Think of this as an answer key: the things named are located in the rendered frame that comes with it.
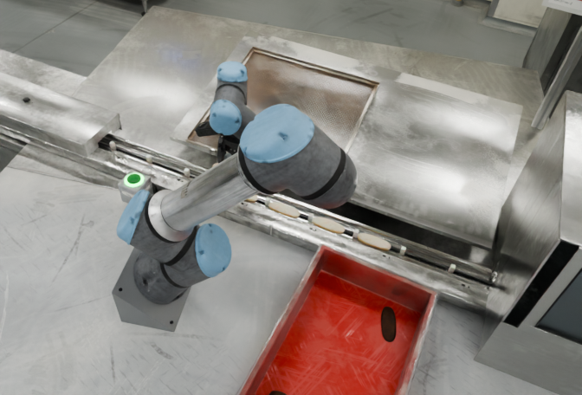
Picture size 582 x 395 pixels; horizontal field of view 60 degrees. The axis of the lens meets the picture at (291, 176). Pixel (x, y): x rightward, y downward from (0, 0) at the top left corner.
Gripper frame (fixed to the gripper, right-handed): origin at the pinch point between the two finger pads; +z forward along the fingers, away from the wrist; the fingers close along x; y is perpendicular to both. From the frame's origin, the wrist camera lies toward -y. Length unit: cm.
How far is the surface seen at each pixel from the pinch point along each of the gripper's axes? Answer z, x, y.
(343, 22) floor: 95, 277, -42
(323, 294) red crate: 11.2, -21.6, 39.8
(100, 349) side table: 12, -58, -4
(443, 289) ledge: 7, -9, 69
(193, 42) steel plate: 12, 73, -55
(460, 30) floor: 95, 313, 48
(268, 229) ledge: 8.8, -9.8, 18.0
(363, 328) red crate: 11, -27, 53
